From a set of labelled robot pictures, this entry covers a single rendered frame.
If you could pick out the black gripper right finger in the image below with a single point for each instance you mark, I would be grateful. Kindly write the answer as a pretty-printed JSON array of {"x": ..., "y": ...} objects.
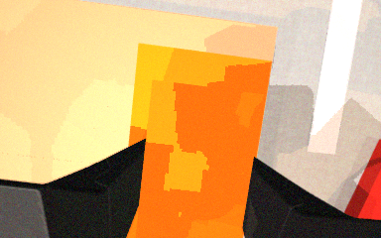
[{"x": 278, "y": 208}]

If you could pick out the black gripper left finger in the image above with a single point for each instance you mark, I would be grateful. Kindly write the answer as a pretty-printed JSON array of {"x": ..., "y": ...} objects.
[{"x": 99, "y": 201}]

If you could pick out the white flat strip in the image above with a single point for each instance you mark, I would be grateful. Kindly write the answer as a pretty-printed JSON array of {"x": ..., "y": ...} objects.
[{"x": 334, "y": 75}]

